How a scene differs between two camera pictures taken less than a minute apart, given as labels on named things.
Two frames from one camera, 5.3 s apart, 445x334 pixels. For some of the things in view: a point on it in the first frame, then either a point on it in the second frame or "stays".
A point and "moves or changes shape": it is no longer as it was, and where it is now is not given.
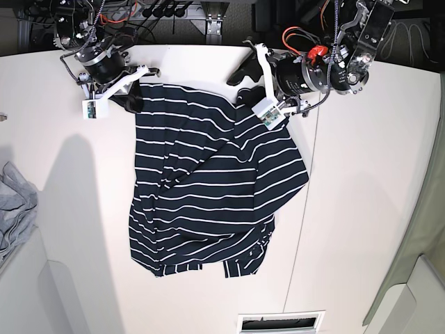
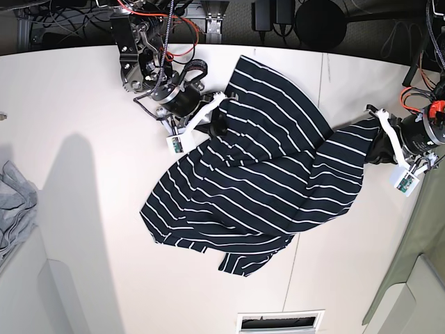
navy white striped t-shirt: [208, 180] moves or changes shape
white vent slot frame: [301, 322] stays
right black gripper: [293, 75] to [416, 138]
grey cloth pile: [18, 204] stays
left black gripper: [104, 62] to [184, 100]
